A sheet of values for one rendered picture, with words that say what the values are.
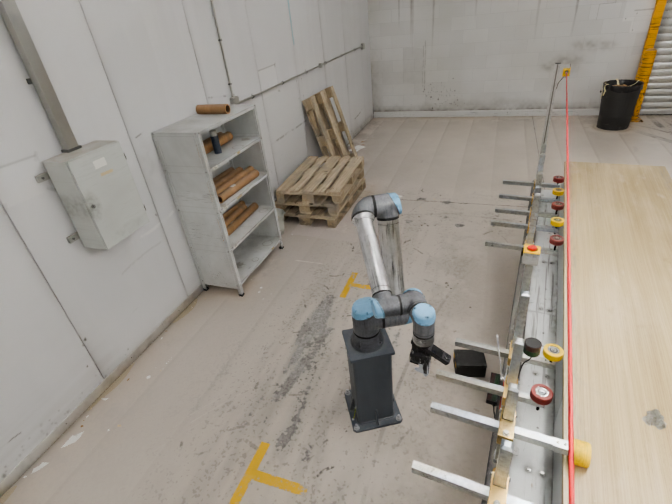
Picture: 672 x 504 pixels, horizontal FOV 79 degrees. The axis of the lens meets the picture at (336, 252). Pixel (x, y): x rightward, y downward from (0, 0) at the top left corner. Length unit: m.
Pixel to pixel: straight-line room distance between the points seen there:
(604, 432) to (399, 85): 8.11
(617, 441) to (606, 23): 7.87
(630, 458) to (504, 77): 7.84
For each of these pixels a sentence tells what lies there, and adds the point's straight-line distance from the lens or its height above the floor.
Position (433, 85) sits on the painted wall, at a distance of 9.09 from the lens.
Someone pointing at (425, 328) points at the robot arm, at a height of 1.14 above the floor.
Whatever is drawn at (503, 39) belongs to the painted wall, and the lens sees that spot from 8.90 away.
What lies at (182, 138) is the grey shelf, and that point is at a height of 1.51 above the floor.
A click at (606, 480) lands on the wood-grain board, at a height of 0.90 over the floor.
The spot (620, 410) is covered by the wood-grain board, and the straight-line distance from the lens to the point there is 1.93.
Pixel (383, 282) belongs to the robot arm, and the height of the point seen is 1.22.
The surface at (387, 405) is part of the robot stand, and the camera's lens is 2.70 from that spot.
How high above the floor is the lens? 2.29
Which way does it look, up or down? 32 degrees down
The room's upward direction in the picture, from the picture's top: 7 degrees counter-clockwise
